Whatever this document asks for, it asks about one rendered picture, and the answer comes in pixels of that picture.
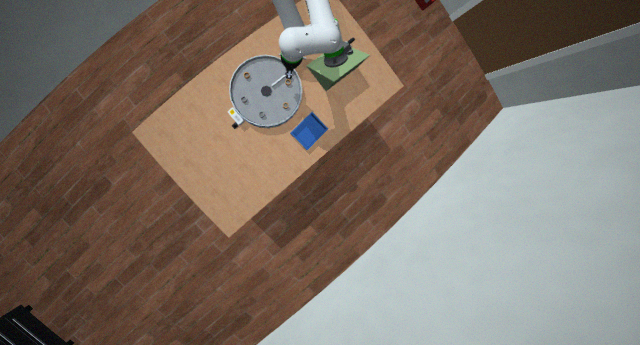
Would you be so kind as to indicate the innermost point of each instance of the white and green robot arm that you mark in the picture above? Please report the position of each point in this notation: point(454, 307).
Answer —
point(322, 36)

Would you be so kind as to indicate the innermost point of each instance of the blue plastic crate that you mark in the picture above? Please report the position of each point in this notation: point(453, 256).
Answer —
point(309, 131)

